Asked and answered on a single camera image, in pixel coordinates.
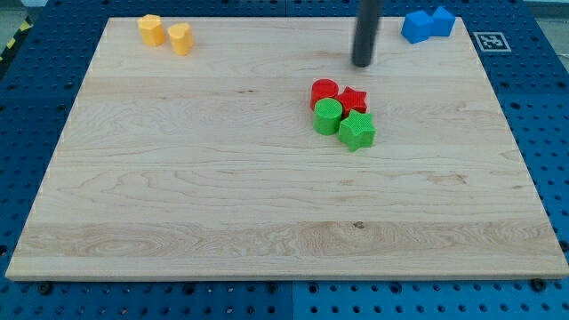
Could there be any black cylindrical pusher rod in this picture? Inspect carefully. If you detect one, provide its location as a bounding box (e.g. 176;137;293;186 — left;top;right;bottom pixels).
351;0;384;68

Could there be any blue cube block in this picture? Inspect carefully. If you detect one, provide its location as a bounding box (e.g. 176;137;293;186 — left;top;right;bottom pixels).
401;11;434;44

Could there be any blue triangle block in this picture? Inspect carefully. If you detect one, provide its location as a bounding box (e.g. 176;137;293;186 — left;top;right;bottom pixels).
431;6;455;36

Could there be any red cylinder block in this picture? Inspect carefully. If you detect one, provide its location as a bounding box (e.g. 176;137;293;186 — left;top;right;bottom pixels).
310;78;339;110

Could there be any red star block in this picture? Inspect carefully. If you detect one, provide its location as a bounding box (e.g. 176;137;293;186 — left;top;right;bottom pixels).
335;86;367;118

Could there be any green cylinder block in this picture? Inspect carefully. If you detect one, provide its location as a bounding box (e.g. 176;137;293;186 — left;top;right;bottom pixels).
313;98;343;135

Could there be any green star block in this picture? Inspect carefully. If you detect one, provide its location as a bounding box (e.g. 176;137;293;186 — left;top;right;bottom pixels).
338;109;376;152

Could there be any white fiducial marker tag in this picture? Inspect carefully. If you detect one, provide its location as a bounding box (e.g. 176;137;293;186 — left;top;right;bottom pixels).
473;31;511;52

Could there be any wooden board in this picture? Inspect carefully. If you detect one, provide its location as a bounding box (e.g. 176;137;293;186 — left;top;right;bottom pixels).
6;17;568;282

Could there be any yellow black hazard tape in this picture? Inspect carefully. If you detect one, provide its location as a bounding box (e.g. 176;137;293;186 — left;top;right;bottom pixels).
1;17;33;64

